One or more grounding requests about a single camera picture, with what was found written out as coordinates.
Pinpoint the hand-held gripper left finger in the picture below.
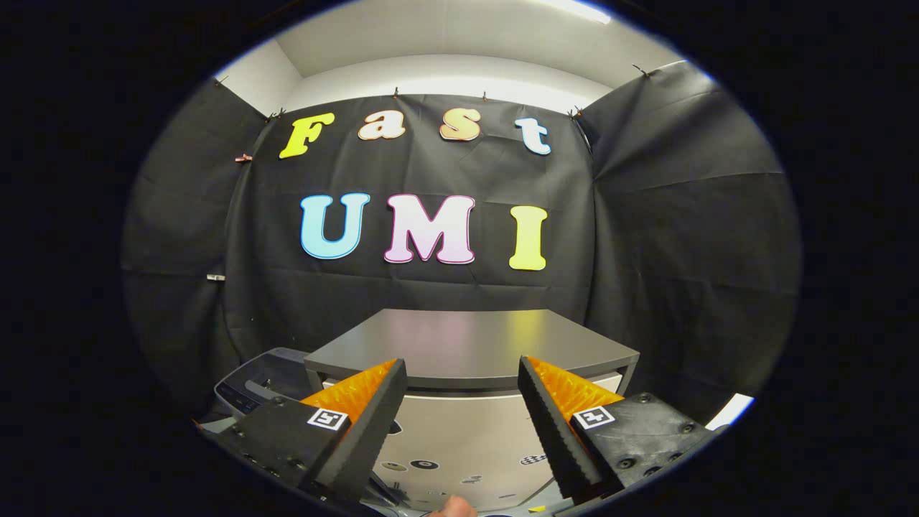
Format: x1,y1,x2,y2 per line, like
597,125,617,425
197,358,409,503

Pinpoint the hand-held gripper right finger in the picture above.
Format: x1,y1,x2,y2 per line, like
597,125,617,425
517,355,726,503

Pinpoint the dark washing machine lid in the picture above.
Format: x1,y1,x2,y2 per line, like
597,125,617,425
241,349,315,403

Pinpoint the grey washing machine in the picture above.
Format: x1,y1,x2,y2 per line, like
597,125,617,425
214,347,320,424

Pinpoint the grey cabinet with white door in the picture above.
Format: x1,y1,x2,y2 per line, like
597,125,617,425
303,309,641,512

